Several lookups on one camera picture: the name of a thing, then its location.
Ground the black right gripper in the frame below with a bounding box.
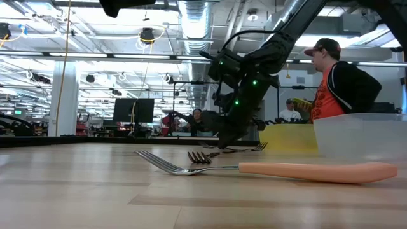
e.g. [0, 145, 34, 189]
[213, 73, 280, 149]

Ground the orange handled fork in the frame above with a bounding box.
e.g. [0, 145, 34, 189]
[135, 148, 398, 185]

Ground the black round ceiling device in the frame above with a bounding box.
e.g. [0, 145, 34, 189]
[139, 27, 156, 45]

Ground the person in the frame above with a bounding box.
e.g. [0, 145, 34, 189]
[303, 38, 382, 124]
[186, 108, 210, 137]
[279, 97, 302, 123]

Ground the yellow plastic bin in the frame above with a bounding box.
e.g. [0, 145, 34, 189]
[259, 123, 319, 153]

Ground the linear ceiling light bar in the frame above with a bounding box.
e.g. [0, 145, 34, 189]
[0, 50, 407, 68]

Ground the yellow green box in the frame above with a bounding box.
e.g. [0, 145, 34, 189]
[291, 97, 314, 113]

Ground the black monitor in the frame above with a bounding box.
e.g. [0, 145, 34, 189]
[113, 97, 155, 124]

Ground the white column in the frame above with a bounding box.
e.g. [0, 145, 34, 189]
[47, 60, 80, 137]

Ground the clear plastic bin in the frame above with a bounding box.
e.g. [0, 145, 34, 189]
[313, 113, 407, 162]

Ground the black equipment on counter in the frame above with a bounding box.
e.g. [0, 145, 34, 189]
[370, 101, 403, 115]

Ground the black background rig frame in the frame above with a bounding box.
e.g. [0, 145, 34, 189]
[276, 85, 321, 125]
[172, 81, 223, 138]

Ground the silver ventilation duct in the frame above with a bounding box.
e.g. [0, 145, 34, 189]
[176, 0, 213, 111]
[254, 0, 319, 60]

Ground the yellow hanging cable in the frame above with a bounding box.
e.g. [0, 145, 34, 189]
[130, 30, 166, 125]
[54, 0, 72, 137]

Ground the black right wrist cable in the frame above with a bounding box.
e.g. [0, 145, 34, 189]
[221, 29, 277, 52]

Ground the black aluminium table frame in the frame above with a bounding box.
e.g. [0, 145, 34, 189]
[0, 135, 260, 148]

